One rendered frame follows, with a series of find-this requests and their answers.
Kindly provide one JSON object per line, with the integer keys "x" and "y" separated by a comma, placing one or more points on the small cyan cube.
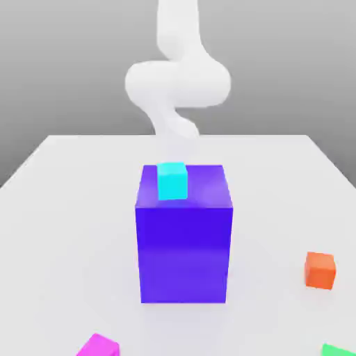
{"x": 172, "y": 183}

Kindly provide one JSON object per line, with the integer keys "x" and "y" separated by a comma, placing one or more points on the small green cube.
{"x": 335, "y": 351}

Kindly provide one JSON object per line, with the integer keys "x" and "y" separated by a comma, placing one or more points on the large purple box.
{"x": 183, "y": 250}

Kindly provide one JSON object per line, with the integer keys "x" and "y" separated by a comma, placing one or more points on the small magenta cube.
{"x": 98, "y": 346}

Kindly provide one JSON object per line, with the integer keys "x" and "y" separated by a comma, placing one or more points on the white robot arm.
{"x": 178, "y": 83}

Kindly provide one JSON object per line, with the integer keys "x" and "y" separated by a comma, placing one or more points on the small orange cube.
{"x": 319, "y": 271}

